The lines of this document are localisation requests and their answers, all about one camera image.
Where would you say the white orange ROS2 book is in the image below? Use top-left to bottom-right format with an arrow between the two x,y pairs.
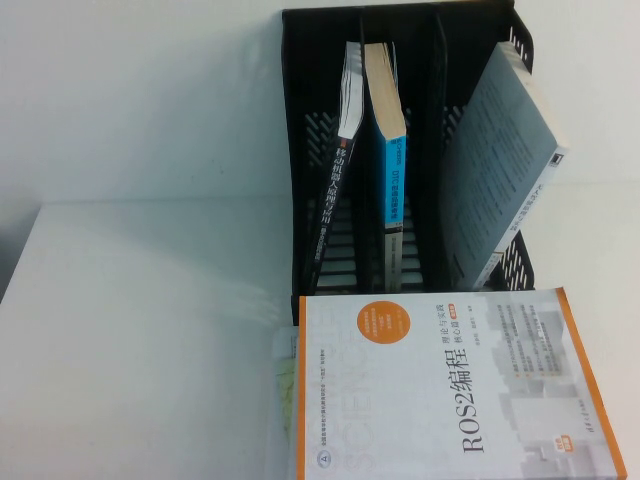
291,285 -> 629,480

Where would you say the black spine robotics book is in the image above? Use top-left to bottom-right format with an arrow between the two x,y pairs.
310,39 -> 366,294

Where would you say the black plastic book stand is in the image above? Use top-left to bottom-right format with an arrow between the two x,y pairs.
281,0 -> 539,320

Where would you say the white driverless car book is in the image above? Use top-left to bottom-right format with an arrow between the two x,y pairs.
437,40 -> 571,292

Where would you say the stained white paper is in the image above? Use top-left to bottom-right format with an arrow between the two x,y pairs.
271,323 -> 302,480

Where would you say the blue spine book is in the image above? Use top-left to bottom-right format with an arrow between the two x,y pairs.
362,41 -> 410,295

